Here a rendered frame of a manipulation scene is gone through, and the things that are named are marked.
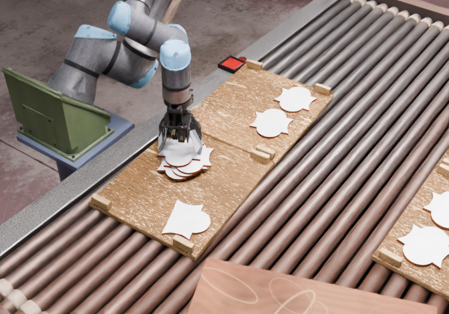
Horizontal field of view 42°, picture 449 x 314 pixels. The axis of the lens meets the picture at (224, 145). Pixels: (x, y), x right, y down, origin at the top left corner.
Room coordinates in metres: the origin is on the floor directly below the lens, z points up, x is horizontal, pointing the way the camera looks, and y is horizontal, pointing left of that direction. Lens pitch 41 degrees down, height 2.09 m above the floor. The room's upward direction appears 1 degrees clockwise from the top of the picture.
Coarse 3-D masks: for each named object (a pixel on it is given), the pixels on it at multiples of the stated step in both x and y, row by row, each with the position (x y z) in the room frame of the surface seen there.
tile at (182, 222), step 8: (176, 208) 1.07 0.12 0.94; (184, 208) 1.07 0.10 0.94; (192, 208) 1.07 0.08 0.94; (200, 208) 1.07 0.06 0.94; (176, 216) 1.04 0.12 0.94; (184, 216) 1.04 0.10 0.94; (192, 216) 1.04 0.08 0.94; (200, 216) 1.04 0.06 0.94; (208, 216) 1.04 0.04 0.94; (168, 224) 1.01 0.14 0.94; (176, 224) 1.01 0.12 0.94; (184, 224) 1.02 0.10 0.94; (192, 224) 1.02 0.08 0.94; (200, 224) 1.02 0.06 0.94; (208, 224) 1.02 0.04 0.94; (168, 232) 0.99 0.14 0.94; (176, 232) 0.99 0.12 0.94; (184, 232) 0.99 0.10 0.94; (192, 232) 0.99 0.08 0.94; (200, 232) 0.99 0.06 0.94
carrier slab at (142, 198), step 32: (160, 160) 1.27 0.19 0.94; (224, 160) 1.27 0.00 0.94; (256, 160) 1.28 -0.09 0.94; (128, 192) 1.14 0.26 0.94; (160, 192) 1.14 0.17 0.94; (192, 192) 1.14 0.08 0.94; (224, 192) 1.14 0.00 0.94; (128, 224) 1.03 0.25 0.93; (160, 224) 1.02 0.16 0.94; (224, 224) 1.04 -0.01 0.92; (192, 256) 0.92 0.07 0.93
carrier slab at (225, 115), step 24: (240, 72) 1.74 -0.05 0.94; (264, 72) 1.74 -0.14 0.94; (216, 96) 1.59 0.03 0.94; (240, 96) 1.60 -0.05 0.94; (264, 96) 1.60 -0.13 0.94; (312, 96) 1.61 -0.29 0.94; (216, 120) 1.46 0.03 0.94; (240, 120) 1.47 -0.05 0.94; (312, 120) 1.48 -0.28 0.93; (240, 144) 1.35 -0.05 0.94; (264, 144) 1.35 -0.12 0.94; (288, 144) 1.35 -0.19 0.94
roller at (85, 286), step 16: (384, 16) 2.21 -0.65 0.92; (368, 32) 2.07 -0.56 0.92; (352, 48) 1.95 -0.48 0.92; (336, 64) 1.84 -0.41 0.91; (320, 80) 1.74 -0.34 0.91; (128, 240) 0.98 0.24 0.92; (144, 240) 0.99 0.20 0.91; (112, 256) 0.93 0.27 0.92; (128, 256) 0.94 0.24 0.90; (96, 272) 0.88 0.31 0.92; (112, 272) 0.89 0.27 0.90; (80, 288) 0.83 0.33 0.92; (96, 288) 0.85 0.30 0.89; (64, 304) 0.79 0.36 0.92
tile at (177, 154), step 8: (168, 144) 1.29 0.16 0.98; (176, 144) 1.29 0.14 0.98; (184, 144) 1.29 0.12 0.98; (192, 144) 1.30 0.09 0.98; (160, 152) 1.26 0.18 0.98; (168, 152) 1.26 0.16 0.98; (176, 152) 1.26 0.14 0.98; (184, 152) 1.26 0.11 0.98; (192, 152) 1.26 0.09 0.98; (168, 160) 1.22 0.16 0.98; (176, 160) 1.22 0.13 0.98; (184, 160) 1.23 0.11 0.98
